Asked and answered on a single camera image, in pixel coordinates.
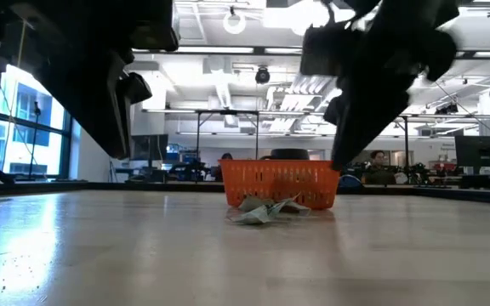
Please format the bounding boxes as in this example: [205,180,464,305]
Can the folded green banknote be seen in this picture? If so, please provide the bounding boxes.
[238,195,276,213]
[229,204,287,225]
[281,193,312,216]

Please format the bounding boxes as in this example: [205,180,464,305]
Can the black monitor on desk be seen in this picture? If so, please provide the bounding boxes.
[454,135,490,175]

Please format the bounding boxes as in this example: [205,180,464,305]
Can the black ceiling camera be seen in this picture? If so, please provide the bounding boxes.
[254,66,271,85]

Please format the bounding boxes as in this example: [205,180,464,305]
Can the orange plastic basket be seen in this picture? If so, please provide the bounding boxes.
[218,159,341,211]

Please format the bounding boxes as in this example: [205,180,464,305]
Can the black tripod stand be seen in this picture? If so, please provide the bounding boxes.
[27,100,44,179]

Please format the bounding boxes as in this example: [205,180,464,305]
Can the seated person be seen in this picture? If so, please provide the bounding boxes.
[362,150,397,186]
[214,152,234,182]

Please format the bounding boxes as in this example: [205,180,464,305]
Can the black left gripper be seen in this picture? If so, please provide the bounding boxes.
[0,0,180,159]

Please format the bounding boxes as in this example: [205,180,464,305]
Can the dark monitor screen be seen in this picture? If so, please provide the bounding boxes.
[130,133,169,162]

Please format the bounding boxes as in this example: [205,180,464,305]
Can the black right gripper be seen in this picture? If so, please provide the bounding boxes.
[299,0,461,172]

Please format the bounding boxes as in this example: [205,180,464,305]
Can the white ring lamp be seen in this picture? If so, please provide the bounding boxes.
[222,8,248,36]

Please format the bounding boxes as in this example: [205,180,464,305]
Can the black metal gantry frame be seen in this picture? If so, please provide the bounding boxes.
[193,109,261,171]

